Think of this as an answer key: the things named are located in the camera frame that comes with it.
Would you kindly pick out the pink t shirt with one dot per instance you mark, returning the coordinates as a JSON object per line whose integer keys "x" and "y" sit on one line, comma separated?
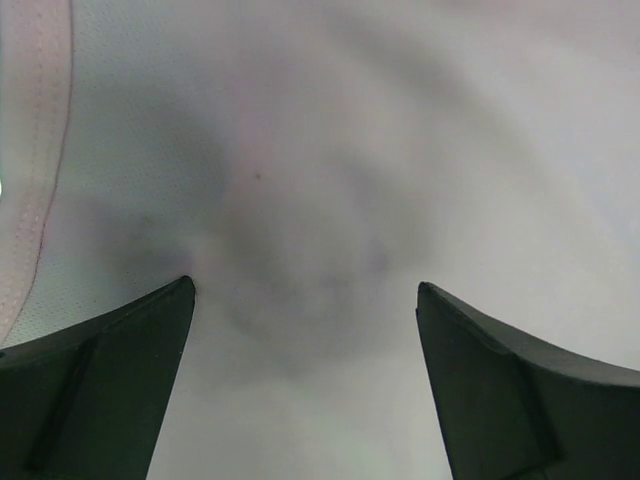
{"x": 308, "y": 164}

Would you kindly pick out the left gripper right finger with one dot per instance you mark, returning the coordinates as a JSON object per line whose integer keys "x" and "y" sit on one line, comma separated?
{"x": 513, "y": 406}

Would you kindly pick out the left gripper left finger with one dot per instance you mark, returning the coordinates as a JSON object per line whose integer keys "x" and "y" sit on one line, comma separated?
{"x": 88, "y": 401}

